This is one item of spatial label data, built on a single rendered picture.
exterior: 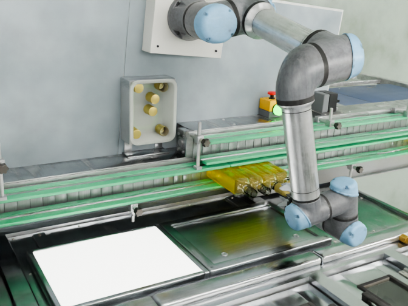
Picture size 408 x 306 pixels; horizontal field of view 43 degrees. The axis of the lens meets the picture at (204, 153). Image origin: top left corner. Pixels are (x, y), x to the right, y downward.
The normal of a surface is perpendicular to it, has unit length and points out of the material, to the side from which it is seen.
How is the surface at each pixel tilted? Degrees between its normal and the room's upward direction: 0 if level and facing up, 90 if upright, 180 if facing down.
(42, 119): 0
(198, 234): 90
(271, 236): 90
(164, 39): 4
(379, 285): 90
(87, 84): 0
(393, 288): 90
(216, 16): 12
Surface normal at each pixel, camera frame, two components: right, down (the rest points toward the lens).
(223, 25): 0.33, 0.36
